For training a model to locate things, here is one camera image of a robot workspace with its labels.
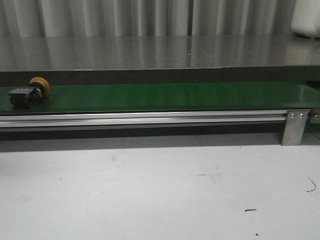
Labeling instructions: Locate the yellow push button switch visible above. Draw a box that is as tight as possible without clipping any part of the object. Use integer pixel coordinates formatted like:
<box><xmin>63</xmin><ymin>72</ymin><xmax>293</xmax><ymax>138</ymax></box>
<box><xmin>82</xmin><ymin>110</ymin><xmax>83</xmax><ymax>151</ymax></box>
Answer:
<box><xmin>8</xmin><ymin>77</ymin><xmax>50</xmax><ymax>109</ymax></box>

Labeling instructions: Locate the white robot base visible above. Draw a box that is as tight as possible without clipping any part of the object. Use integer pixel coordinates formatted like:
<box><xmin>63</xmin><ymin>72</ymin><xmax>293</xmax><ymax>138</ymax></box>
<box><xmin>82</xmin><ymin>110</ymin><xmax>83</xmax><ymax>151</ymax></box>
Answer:
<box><xmin>290</xmin><ymin>0</ymin><xmax>320</xmax><ymax>39</ymax></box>

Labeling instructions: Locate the green conveyor belt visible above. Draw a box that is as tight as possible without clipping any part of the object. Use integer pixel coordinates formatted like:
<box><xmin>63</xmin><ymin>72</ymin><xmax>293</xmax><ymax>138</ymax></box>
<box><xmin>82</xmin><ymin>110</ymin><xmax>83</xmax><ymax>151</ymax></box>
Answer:
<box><xmin>0</xmin><ymin>82</ymin><xmax>320</xmax><ymax>115</ymax></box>

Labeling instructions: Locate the grey pleated curtain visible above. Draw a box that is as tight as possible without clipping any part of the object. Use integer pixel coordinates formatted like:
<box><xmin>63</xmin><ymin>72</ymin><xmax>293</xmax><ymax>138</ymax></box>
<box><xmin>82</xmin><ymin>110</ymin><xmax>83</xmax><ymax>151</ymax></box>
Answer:
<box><xmin>0</xmin><ymin>0</ymin><xmax>295</xmax><ymax>38</ymax></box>

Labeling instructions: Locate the aluminium conveyor side rail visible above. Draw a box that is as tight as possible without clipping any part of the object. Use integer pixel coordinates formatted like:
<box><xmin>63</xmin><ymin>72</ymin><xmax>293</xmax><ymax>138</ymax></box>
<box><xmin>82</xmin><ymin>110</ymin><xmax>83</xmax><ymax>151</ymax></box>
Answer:
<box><xmin>0</xmin><ymin>109</ymin><xmax>288</xmax><ymax>129</ymax></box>

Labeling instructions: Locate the steel conveyor support bracket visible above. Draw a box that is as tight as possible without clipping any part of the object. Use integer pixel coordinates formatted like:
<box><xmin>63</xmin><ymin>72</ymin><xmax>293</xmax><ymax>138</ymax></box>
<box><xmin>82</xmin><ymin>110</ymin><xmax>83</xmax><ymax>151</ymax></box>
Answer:
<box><xmin>281</xmin><ymin>109</ymin><xmax>309</xmax><ymax>146</ymax></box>

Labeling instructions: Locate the steel end bracket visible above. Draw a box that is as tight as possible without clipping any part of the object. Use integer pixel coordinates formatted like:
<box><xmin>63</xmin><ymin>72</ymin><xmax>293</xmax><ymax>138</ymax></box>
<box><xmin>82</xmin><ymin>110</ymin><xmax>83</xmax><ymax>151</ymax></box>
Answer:
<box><xmin>309</xmin><ymin>107</ymin><xmax>320</xmax><ymax>124</ymax></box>

